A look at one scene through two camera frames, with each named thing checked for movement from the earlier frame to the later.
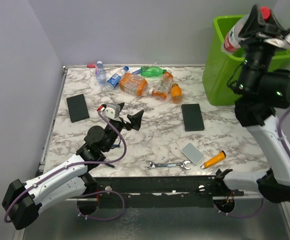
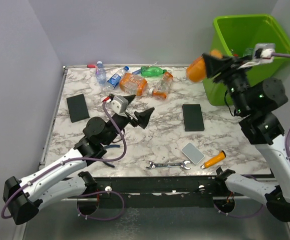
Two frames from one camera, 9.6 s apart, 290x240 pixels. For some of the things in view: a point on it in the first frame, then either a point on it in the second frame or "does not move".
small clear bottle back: (100, 74) does not move
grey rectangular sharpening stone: (193, 153) does not move
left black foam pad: (77, 108) does not move
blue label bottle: (113, 80) does not move
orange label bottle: (161, 92) does not move
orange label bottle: (133, 84) does not move
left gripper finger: (121, 104) to (129, 98)
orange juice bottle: (176, 93) to (196, 71)
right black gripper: (255, 30) to (214, 65)
